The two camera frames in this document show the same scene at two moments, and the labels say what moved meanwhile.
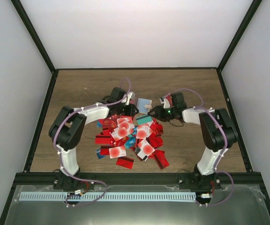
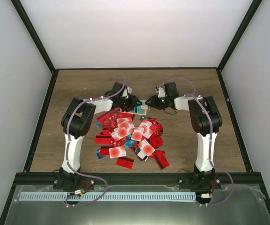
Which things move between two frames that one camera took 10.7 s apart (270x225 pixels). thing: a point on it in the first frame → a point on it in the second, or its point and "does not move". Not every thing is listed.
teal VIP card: (144, 119) → (140, 110)
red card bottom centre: (125, 162) does not move
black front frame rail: (48, 178) does not move
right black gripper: (159, 113) → (154, 104)
